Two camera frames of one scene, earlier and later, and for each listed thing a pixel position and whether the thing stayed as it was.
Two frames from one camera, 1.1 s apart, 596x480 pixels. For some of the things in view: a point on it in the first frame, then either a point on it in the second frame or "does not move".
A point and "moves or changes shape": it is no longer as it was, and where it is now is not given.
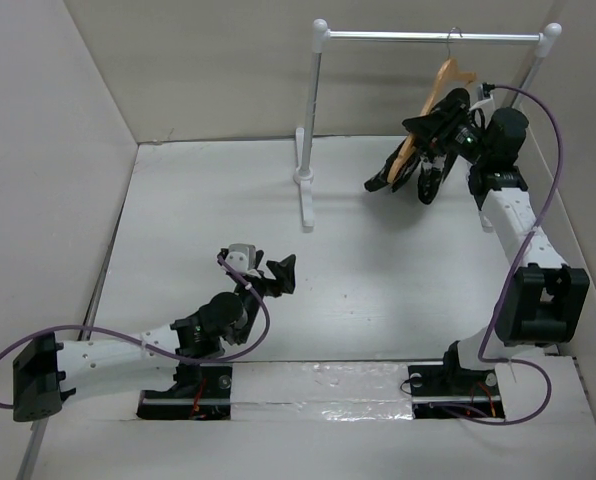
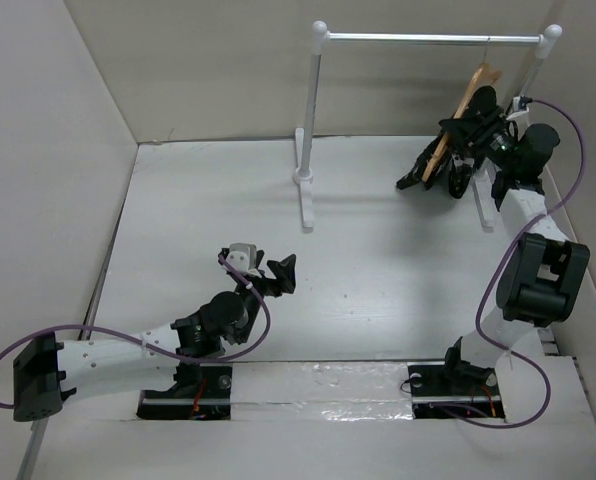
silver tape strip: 320,391 does not move
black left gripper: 281,273 does not move
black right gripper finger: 430,125 → 466,128
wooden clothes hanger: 412,140 → 485,72
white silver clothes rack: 321,33 does not move
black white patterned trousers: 431,168 moves or changes shape
